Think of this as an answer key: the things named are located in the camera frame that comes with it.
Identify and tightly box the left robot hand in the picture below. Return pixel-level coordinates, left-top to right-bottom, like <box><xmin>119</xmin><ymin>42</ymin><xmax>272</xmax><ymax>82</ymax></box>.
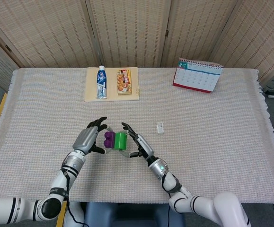
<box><xmin>72</xmin><ymin>116</ymin><xmax>114</xmax><ymax>156</ymax></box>

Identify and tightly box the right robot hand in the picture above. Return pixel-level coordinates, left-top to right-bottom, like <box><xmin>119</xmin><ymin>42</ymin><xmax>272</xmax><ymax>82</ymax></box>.
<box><xmin>117</xmin><ymin>122</ymin><xmax>155</xmax><ymax>162</ymax></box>

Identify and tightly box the purple building block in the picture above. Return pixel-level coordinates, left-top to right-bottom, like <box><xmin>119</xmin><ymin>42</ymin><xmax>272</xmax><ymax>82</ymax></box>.
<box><xmin>103</xmin><ymin>131</ymin><xmax>116</xmax><ymax>148</ymax></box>

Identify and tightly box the green cylinder block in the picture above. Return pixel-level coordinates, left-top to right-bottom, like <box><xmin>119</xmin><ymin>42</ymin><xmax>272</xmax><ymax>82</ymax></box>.
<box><xmin>114</xmin><ymin>132</ymin><xmax>129</xmax><ymax>151</ymax></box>

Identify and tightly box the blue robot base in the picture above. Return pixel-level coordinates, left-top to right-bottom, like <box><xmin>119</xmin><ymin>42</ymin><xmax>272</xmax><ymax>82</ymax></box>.
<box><xmin>82</xmin><ymin>201</ymin><xmax>185</xmax><ymax>227</ymax></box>

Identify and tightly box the light wooden board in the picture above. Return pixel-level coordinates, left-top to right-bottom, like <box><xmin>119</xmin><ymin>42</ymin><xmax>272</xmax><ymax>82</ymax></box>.
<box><xmin>83</xmin><ymin>67</ymin><xmax>141</xmax><ymax>103</ymax></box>

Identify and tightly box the beige woven tablecloth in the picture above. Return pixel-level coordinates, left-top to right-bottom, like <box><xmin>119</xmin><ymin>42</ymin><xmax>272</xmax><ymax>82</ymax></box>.
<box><xmin>0</xmin><ymin>67</ymin><xmax>274</xmax><ymax>204</ymax></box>

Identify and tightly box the blue white toothpaste tube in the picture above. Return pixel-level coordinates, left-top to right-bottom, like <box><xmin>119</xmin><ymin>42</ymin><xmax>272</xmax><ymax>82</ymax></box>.
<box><xmin>96</xmin><ymin>65</ymin><xmax>109</xmax><ymax>100</ymax></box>

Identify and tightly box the yellow curry box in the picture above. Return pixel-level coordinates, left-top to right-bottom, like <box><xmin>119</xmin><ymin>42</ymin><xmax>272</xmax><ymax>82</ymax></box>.
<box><xmin>116</xmin><ymin>69</ymin><xmax>133</xmax><ymax>96</ymax></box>

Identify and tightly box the red desk calendar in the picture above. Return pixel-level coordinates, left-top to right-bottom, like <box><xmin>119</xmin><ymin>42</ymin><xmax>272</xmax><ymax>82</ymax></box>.
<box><xmin>172</xmin><ymin>57</ymin><xmax>224</xmax><ymax>94</ymax></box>

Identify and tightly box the woven folding screen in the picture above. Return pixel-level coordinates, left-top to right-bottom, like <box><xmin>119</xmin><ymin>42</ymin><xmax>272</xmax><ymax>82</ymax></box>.
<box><xmin>0</xmin><ymin>0</ymin><xmax>274</xmax><ymax>89</ymax></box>

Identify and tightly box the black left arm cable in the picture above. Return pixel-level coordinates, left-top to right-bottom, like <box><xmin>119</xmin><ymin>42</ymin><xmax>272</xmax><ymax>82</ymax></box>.
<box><xmin>61</xmin><ymin>165</ymin><xmax>85</xmax><ymax>227</ymax></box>

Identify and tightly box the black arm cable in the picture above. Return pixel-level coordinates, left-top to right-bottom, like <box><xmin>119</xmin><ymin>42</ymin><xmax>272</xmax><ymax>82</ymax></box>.
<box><xmin>61</xmin><ymin>165</ymin><xmax>85</xmax><ymax>227</ymax></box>
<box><xmin>161</xmin><ymin>174</ymin><xmax>175</xmax><ymax>227</ymax></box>

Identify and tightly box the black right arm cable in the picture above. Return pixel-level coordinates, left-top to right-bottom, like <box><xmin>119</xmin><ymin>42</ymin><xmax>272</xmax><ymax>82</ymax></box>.
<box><xmin>161</xmin><ymin>174</ymin><xmax>175</xmax><ymax>227</ymax></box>

